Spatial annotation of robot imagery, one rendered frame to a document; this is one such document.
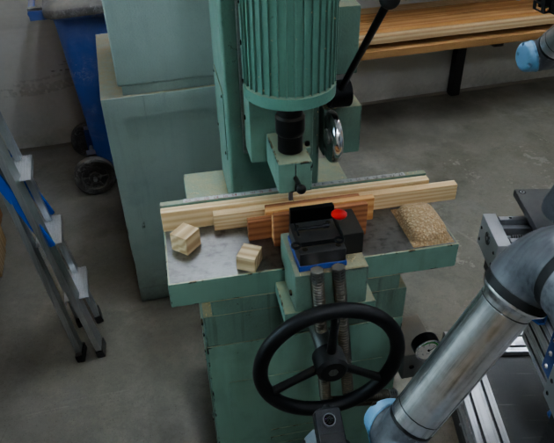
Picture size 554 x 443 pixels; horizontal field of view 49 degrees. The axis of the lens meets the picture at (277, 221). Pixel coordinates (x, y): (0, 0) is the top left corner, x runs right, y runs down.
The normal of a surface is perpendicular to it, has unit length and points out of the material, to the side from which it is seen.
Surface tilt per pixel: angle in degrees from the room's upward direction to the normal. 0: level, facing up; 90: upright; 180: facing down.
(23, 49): 90
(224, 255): 0
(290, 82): 90
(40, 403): 1
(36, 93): 90
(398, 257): 90
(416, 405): 65
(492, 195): 0
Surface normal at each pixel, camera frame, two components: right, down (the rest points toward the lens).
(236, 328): 0.19, 0.58
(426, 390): -0.69, 0.03
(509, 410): -0.02, -0.81
